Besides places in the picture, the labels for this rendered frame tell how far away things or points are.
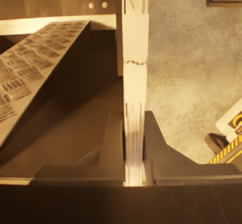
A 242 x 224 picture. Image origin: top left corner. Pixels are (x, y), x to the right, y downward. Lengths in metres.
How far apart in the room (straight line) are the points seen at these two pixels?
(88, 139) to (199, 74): 1.02
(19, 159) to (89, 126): 0.10
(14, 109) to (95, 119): 0.13
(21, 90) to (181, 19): 0.92
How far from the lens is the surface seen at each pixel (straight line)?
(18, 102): 0.33
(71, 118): 0.30
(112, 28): 0.87
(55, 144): 0.25
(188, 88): 1.20
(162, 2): 1.07
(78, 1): 0.89
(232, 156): 1.18
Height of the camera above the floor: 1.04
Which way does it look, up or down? 63 degrees down
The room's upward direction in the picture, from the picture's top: 178 degrees counter-clockwise
